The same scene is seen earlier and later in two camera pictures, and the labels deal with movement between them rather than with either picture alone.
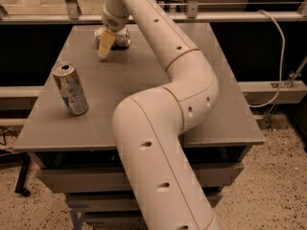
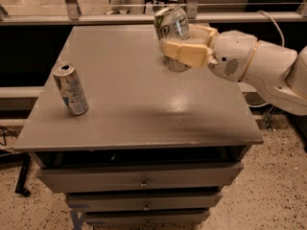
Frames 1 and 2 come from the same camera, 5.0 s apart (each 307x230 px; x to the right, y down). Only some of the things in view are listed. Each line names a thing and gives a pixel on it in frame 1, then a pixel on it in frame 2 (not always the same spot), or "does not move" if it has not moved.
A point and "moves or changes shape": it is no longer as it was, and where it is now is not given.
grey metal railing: (72, 11) does not move
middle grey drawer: (123, 201) does not move
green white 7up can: (123, 37) moves or changes shape
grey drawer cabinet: (77, 154) does not move
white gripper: (113, 23) -> (232, 53)
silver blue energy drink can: (65, 76) does not move
